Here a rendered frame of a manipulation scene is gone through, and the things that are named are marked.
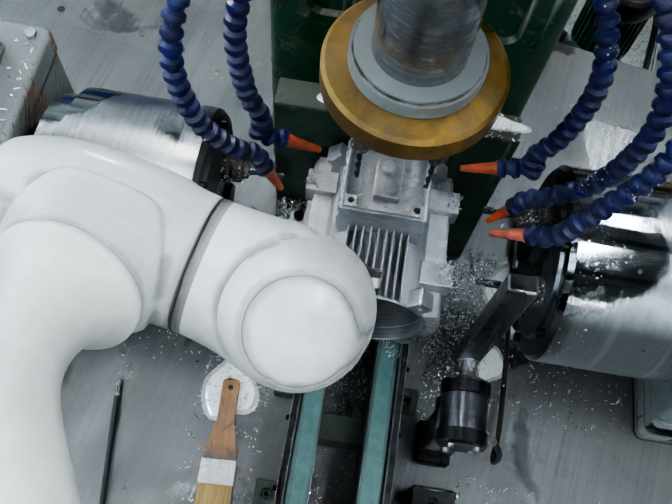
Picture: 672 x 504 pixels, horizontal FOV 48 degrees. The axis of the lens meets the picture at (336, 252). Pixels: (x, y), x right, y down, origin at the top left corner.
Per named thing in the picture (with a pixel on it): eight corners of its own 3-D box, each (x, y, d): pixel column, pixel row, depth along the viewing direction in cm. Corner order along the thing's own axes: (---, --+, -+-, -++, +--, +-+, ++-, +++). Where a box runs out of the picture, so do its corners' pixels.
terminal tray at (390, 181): (347, 150, 96) (352, 119, 90) (429, 164, 96) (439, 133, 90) (332, 234, 91) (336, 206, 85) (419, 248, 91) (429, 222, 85)
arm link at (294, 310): (395, 254, 59) (240, 192, 59) (410, 281, 44) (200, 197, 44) (344, 379, 60) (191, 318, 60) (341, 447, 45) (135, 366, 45)
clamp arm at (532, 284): (454, 344, 95) (509, 265, 72) (477, 348, 95) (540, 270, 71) (452, 370, 93) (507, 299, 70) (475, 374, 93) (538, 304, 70)
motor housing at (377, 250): (311, 201, 110) (316, 129, 93) (439, 222, 110) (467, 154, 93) (286, 329, 102) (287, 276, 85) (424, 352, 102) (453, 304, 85)
